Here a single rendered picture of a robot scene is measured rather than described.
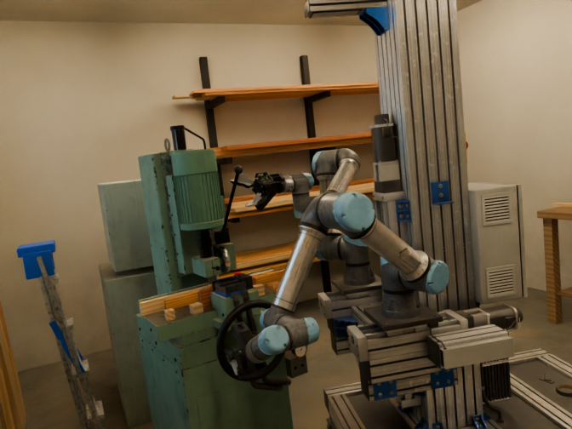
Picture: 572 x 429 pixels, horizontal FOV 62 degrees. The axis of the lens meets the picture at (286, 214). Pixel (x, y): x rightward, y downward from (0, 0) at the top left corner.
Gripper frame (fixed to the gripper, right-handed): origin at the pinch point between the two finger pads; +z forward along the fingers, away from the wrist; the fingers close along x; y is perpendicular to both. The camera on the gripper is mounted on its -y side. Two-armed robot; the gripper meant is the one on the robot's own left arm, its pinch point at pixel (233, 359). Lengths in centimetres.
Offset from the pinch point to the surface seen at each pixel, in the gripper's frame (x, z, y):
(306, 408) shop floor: 76, 110, 26
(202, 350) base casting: -2.1, 22.0, -9.2
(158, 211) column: -2, 27, -71
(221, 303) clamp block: 5.1, 7.9, -21.2
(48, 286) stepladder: -44, 83, -67
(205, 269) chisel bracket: 7.1, 18.2, -38.7
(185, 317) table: -6.6, 16.5, -21.7
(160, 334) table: -16.8, 16.7, -17.6
